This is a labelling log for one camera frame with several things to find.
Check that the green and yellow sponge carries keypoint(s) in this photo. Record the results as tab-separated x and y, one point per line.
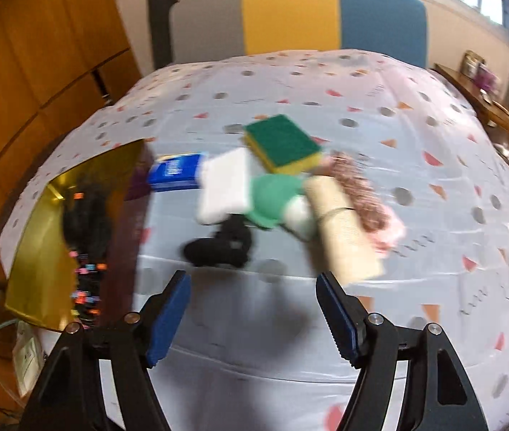
281	139

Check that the black cloth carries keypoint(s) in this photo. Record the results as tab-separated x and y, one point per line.
223	251

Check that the blue tissue pack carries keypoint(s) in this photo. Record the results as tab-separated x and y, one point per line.
173	170

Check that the grey yellow blue bench backrest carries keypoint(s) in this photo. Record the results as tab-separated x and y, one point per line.
290	13

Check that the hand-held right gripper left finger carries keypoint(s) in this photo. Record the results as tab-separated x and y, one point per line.
171	318

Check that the beige cloth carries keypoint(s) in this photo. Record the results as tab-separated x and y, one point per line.
344	233

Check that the white patterned tablecloth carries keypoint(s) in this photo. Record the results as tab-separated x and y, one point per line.
281	90

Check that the wooden cabinet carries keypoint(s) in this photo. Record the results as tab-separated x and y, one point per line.
34	54

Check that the white paper packet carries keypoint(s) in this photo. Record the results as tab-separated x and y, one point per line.
28	359

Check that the white sponge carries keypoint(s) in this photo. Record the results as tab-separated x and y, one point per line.
223	184

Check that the gold metal tray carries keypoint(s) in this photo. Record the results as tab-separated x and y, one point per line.
39	242

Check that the purple box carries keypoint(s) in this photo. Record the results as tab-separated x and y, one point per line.
487	80

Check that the picture frame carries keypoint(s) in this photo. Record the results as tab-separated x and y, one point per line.
470	63

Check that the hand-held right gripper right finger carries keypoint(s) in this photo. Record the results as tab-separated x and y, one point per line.
337	318

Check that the wooden side table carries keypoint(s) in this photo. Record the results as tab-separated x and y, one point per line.
505	121

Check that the pink and brown fluffy cloth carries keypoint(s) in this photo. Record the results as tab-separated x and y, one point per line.
366	193

